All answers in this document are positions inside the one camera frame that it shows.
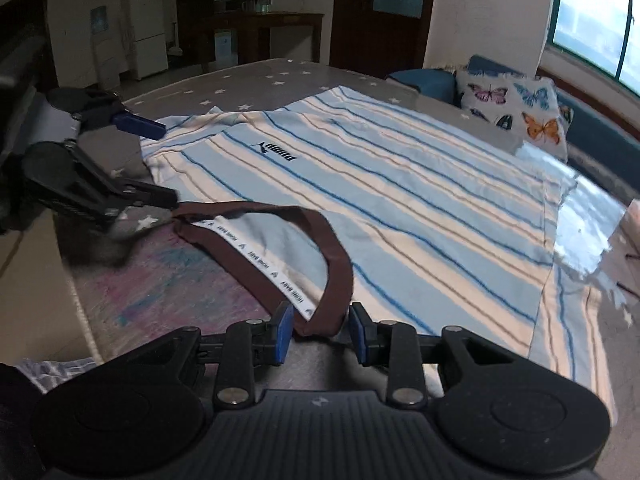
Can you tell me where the white refrigerator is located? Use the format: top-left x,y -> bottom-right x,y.
124,0 -> 169,81

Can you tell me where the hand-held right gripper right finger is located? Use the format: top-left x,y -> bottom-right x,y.
348,302 -> 506,409

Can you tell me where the dark wooden door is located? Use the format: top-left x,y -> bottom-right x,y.
330,0 -> 439,81

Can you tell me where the green-framed window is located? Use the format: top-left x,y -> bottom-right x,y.
542,0 -> 640,98

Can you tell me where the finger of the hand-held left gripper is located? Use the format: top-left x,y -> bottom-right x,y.
75,90 -> 167,140
67,146 -> 180,234

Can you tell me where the pink tissue box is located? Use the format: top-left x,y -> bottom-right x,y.
626,199 -> 640,261

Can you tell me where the striped grey cloth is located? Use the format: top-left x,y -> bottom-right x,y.
20,357 -> 97,394

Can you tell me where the blue striped shirt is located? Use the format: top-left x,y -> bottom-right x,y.
140,85 -> 618,426

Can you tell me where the dark wooden console table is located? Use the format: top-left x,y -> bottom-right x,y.
200,11 -> 326,73

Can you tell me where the dark wooden furniture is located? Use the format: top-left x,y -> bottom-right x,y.
0,0 -> 57,92

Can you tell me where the blue and white box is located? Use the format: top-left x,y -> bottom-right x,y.
214,30 -> 237,64

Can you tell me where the butterfly print pillow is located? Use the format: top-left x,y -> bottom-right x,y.
452,65 -> 576,163

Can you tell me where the water dispenser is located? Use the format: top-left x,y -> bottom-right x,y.
90,5 -> 126,89

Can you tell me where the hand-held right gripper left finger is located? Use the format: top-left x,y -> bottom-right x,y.
145,301 -> 296,409

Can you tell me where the grey star-print tablecloth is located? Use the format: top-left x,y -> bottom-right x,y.
57,57 -> 640,480

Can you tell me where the blue sofa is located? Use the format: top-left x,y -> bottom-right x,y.
385,55 -> 640,196

